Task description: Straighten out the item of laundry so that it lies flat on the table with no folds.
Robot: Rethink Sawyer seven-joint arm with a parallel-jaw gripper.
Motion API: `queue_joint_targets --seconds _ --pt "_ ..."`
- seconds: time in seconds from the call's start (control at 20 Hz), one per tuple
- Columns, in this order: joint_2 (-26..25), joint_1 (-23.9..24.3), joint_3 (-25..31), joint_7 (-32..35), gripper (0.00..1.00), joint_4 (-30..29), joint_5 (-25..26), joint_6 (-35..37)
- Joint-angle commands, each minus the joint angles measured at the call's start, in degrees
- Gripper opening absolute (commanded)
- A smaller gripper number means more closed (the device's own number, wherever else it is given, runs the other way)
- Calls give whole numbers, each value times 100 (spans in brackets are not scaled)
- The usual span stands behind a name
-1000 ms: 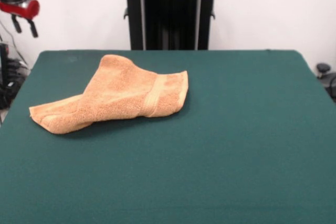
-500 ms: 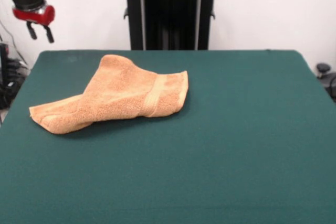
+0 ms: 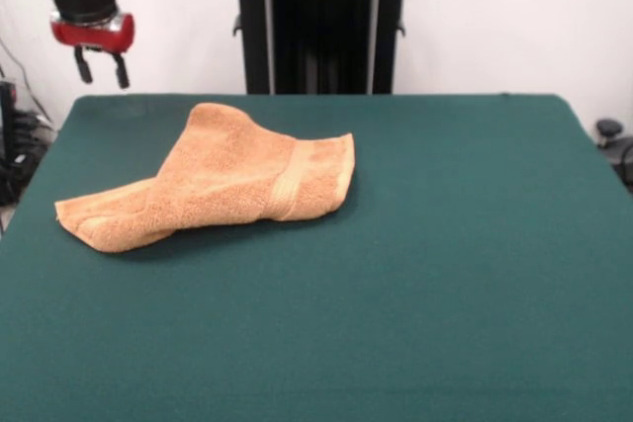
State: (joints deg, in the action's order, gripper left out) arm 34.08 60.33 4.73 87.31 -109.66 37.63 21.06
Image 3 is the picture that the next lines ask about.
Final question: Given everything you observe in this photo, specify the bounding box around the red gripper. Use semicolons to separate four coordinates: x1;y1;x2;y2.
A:
48;11;136;91

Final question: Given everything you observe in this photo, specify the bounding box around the tan terry towel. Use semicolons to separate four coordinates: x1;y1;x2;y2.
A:
52;102;356;254

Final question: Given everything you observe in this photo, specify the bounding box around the black power strip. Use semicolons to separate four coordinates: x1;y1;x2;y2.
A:
12;111;55;181

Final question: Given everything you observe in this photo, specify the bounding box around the black chair caster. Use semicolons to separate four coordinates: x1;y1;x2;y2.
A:
595;119;625;149

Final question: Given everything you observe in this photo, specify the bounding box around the black chair base leg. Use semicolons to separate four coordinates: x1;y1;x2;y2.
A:
606;137;633;191

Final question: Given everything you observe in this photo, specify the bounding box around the grey cable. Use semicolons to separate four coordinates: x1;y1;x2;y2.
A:
0;39;53;127

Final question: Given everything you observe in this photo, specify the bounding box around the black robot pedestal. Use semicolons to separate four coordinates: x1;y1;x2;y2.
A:
216;0;425;96

